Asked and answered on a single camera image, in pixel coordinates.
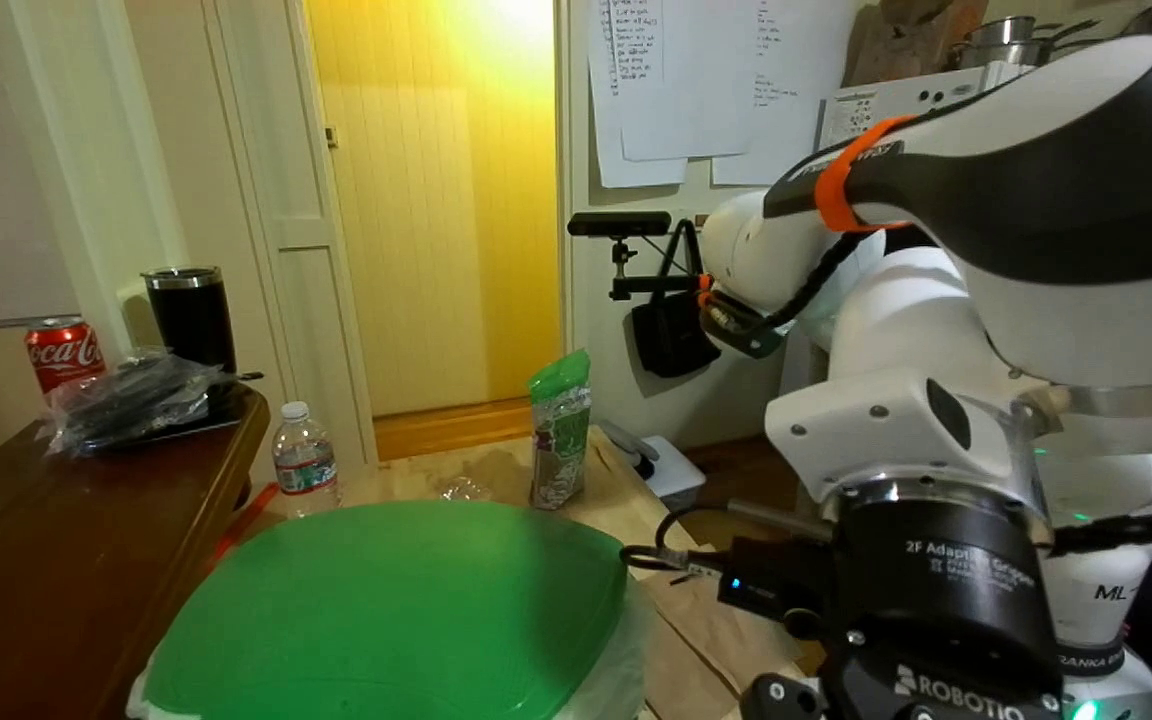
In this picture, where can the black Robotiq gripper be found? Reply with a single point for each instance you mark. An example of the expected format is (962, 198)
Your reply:
(938, 600)

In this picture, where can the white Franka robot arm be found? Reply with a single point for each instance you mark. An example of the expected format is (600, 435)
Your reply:
(1000, 322)

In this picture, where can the clear water bottle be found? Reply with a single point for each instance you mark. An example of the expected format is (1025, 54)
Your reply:
(304, 461)

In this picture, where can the white box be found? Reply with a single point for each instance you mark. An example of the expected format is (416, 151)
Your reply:
(664, 471)

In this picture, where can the black tote bag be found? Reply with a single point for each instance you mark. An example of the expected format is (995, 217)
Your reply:
(674, 332)

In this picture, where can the green topped snack bag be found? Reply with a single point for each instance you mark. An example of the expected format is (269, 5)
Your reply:
(562, 435)

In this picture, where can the white poster board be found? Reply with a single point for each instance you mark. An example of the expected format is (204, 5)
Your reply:
(898, 106)

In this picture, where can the white bin with green lid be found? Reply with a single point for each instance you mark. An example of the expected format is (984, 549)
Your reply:
(402, 612)

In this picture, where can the handwritten paper sheet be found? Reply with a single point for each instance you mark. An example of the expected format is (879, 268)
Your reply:
(650, 92)
(782, 81)

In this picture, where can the brown paper bag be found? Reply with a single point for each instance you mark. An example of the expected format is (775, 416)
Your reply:
(918, 38)

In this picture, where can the red stick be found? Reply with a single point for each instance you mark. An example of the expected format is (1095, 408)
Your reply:
(243, 521)

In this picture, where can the white door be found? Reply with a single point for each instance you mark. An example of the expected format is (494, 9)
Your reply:
(290, 227)

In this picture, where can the black tumbler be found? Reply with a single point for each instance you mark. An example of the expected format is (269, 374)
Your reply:
(195, 322)

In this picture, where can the brown wooden side table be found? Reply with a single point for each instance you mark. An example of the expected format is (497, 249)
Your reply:
(70, 562)

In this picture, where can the red cola can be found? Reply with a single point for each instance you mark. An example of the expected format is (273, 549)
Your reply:
(64, 358)

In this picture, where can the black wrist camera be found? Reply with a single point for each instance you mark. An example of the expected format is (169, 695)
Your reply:
(782, 580)

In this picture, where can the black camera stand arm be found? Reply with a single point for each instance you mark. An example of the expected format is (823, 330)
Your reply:
(657, 274)

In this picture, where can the black stereo camera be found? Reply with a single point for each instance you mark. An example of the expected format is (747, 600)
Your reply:
(619, 227)

